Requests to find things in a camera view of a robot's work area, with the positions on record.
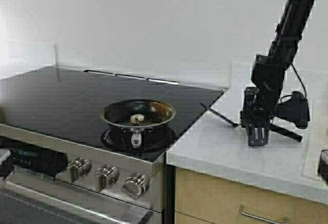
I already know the middle silver stove knob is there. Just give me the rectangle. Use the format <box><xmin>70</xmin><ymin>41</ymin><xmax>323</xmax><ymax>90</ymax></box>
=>
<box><xmin>94</xmin><ymin>165</ymin><xmax>119</xmax><ymax>192</ymax></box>

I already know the raw white shrimp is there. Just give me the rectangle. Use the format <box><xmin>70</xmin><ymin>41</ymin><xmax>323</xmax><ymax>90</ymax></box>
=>
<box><xmin>130</xmin><ymin>114</ymin><xmax>145</xmax><ymax>125</ymax></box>

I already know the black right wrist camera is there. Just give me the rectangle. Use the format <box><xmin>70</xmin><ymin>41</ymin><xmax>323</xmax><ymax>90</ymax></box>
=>
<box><xmin>275</xmin><ymin>91</ymin><xmax>311</xmax><ymax>129</ymax></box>

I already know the black object at left edge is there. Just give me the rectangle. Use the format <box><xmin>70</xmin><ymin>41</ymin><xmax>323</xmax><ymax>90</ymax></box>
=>
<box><xmin>1</xmin><ymin>149</ymin><xmax>14</xmax><ymax>188</ymax></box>

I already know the black device at right edge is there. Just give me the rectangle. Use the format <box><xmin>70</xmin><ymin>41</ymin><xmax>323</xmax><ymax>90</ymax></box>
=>
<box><xmin>318</xmin><ymin>150</ymin><xmax>328</xmax><ymax>184</ymax></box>

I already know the right silver stove knob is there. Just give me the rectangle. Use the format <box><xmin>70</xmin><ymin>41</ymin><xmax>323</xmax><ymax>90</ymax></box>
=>
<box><xmin>121</xmin><ymin>173</ymin><xmax>150</xmax><ymax>200</ymax></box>

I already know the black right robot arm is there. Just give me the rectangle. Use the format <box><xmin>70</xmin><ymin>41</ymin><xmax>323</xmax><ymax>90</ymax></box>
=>
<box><xmin>240</xmin><ymin>0</ymin><xmax>315</xmax><ymax>147</ymax></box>

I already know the stainless steel oven range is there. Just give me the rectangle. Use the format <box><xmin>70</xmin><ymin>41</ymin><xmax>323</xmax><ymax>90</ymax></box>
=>
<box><xmin>0</xmin><ymin>65</ymin><xmax>230</xmax><ymax>224</ymax></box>

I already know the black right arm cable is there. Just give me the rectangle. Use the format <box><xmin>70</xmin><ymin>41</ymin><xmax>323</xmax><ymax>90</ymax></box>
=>
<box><xmin>279</xmin><ymin>62</ymin><xmax>308</xmax><ymax>104</ymax></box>

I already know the black oven control display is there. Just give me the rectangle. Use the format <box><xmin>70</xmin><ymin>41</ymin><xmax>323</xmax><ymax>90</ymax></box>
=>
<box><xmin>7</xmin><ymin>147</ymin><xmax>68</xmax><ymax>176</ymax></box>

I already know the black spatula with red accent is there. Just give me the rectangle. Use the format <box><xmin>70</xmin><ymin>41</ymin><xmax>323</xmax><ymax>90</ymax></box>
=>
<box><xmin>200</xmin><ymin>103</ymin><xmax>303</xmax><ymax>147</ymax></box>

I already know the light wood cabinet drawer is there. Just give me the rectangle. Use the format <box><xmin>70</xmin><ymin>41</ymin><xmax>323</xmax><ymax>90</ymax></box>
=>
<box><xmin>175</xmin><ymin>168</ymin><xmax>327</xmax><ymax>223</ymax></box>

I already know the dark steel frying pan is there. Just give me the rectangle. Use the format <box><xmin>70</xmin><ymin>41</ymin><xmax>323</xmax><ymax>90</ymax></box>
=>
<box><xmin>101</xmin><ymin>99</ymin><xmax>176</xmax><ymax>152</ymax></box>

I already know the silver stove knob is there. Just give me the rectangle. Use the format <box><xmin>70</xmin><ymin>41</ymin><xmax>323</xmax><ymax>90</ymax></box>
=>
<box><xmin>66</xmin><ymin>157</ymin><xmax>92</xmax><ymax>183</ymax></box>
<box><xmin>94</xmin><ymin>165</ymin><xmax>119</xmax><ymax>192</ymax></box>
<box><xmin>121</xmin><ymin>173</ymin><xmax>150</xmax><ymax>200</ymax></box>

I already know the silver drawer handle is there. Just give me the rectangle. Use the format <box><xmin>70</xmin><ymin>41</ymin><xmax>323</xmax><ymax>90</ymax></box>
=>
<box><xmin>238</xmin><ymin>204</ymin><xmax>290</xmax><ymax>224</ymax></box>

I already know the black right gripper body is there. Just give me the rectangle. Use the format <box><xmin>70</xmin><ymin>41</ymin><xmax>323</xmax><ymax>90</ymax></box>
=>
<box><xmin>240</xmin><ymin>87</ymin><xmax>270</xmax><ymax>147</ymax></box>

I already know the left silver stove knob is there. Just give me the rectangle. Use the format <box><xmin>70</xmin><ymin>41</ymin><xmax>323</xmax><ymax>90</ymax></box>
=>
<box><xmin>66</xmin><ymin>157</ymin><xmax>92</xmax><ymax>183</ymax></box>

